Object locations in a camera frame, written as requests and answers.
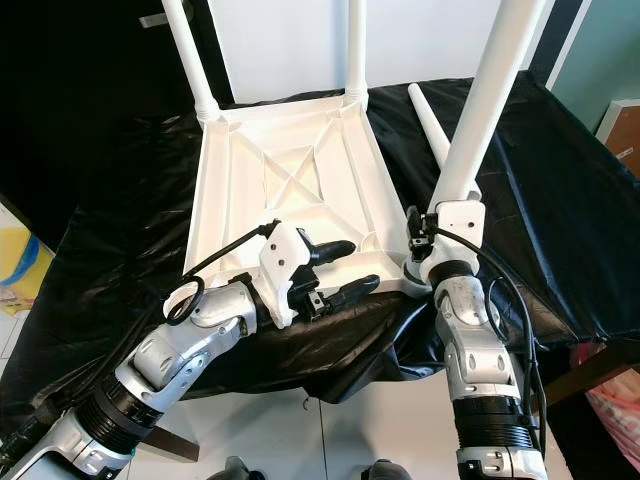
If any white plastic table leg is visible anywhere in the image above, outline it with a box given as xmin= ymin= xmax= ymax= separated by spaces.
xmin=163 ymin=0 xmax=223 ymax=121
xmin=345 ymin=0 xmax=369 ymax=104
xmin=425 ymin=0 xmax=546 ymax=206
xmin=407 ymin=83 xmax=483 ymax=201

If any pink plastic bag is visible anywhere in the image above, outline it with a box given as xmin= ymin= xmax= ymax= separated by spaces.
xmin=570 ymin=345 xmax=640 ymax=446

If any white plastic table top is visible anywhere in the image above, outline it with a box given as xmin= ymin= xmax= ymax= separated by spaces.
xmin=165 ymin=90 xmax=431 ymax=321

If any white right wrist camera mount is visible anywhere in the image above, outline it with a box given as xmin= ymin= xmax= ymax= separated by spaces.
xmin=420 ymin=200 xmax=486 ymax=281

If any grey left robot foot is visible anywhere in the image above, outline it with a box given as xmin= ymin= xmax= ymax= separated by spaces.
xmin=220 ymin=457 xmax=271 ymax=480

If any brown board white frame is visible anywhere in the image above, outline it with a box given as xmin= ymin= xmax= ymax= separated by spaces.
xmin=597 ymin=100 xmax=640 ymax=176

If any grey right robot foot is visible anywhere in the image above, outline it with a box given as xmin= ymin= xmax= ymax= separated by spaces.
xmin=360 ymin=460 xmax=411 ymax=480

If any black door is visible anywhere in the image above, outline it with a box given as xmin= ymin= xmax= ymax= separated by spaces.
xmin=0 ymin=0 xmax=231 ymax=216

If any yellow cardboard box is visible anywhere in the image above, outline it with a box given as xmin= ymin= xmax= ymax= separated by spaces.
xmin=0 ymin=225 xmax=51 ymax=316

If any silver door handle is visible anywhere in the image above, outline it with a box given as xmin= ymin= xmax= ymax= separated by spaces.
xmin=140 ymin=10 xmax=176 ymax=28

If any brown wooden table leg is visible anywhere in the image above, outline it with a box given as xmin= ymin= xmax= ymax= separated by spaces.
xmin=525 ymin=345 xmax=640 ymax=411
xmin=150 ymin=425 xmax=201 ymax=461

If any grey robot foot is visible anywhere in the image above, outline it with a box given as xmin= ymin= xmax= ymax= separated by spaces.
xmin=360 ymin=460 xmax=411 ymax=480
xmin=220 ymin=457 xmax=271 ymax=480

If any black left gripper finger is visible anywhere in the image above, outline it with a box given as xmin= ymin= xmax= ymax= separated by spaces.
xmin=320 ymin=277 xmax=381 ymax=311
xmin=305 ymin=240 xmax=359 ymax=266

